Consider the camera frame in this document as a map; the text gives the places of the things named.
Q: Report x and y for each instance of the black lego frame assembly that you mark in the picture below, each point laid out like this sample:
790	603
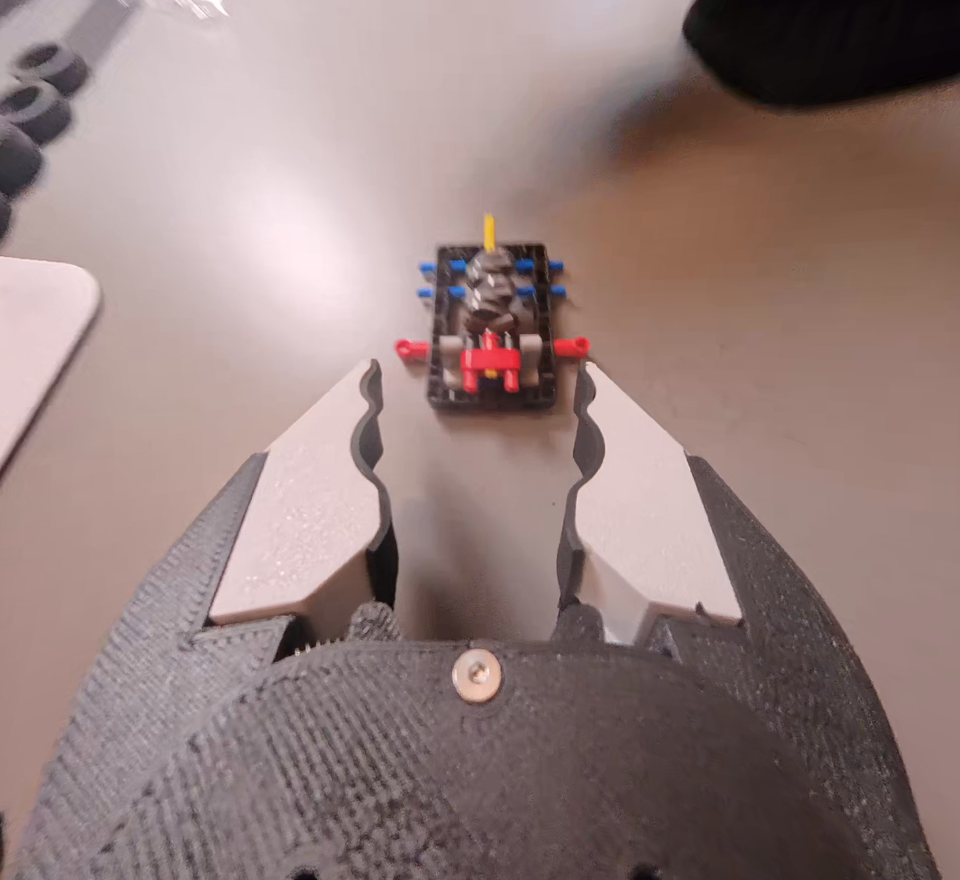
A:
495	402

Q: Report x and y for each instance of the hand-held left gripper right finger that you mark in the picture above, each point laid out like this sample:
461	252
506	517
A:
652	513

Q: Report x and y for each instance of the white book stand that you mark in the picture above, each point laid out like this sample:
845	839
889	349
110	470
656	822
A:
37	340

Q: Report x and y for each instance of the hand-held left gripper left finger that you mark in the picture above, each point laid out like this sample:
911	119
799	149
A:
300	505

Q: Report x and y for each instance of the person's right forearm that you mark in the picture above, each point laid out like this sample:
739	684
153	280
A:
825	33

